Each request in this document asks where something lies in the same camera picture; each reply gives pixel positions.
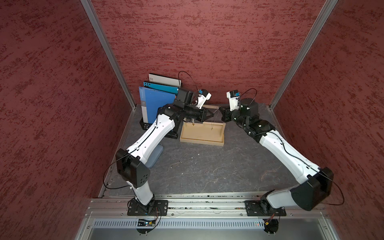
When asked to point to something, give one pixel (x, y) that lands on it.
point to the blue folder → (151, 101)
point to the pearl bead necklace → (193, 121)
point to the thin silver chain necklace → (213, 121)
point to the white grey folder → (165, 80)
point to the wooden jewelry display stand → (206, 133)
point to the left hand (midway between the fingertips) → (211, 117)
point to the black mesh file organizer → (172, 134)
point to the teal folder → (163, 88)
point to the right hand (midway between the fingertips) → (219, 110)
